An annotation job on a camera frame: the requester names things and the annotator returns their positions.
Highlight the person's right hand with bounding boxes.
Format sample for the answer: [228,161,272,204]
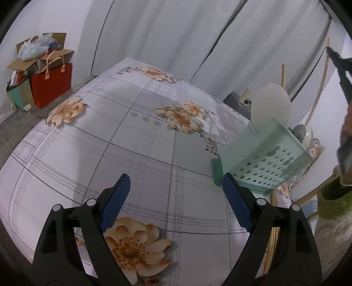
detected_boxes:
[337,104,351,185]

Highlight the white curtain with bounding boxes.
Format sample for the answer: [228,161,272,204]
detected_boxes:
[76,1,346,100]

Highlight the grey side cabinet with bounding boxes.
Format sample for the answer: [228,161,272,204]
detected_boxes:
[224,92,251,120]

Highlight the bamboo chopstick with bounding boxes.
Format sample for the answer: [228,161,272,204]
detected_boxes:
[263,191,279,275]
[281,64,286,89]
[305,38,330,126]

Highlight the mint green utensil holder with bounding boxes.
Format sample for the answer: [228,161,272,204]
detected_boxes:
[211,119,313,195]

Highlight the patterned folded board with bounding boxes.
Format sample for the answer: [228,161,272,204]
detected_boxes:
[299,138,325,180]

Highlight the open cardboard box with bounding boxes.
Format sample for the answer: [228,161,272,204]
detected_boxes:
[7,33,74,73]

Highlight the green white fuzzy sleeve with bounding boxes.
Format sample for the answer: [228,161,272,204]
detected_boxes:
[314,174,351,279]

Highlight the cardboard tube roll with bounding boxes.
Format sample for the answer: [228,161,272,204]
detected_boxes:
[239,88,251,103]

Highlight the teal gift bag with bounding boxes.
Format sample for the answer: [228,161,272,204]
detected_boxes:
[6,71,35,111]

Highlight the steel spoon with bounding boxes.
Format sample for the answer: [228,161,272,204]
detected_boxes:
[292,124,307,143]

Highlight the floral plaid tablecloth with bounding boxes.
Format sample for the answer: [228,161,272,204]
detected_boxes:
[1,58,251,285]

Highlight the red paper gift bag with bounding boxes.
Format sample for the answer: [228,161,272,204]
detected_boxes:
[30,51,73,109]

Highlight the cream plastic rice paddle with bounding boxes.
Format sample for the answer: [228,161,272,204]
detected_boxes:
[302,126,313,149]

